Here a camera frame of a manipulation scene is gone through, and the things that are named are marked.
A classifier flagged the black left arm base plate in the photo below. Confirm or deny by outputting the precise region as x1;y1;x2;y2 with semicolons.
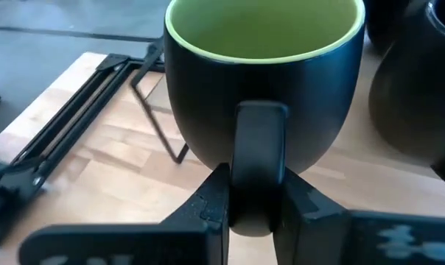
0;156;49;251

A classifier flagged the small black metal tab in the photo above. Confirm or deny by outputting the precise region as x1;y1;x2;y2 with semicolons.
144;35;167;73

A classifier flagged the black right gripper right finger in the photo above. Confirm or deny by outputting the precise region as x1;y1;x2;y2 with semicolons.
273;167;445;265

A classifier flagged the black mug green interior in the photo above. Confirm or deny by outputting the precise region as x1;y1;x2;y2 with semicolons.
163;0;366;238

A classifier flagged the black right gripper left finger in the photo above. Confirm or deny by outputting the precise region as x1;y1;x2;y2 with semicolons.
18;163;231;265

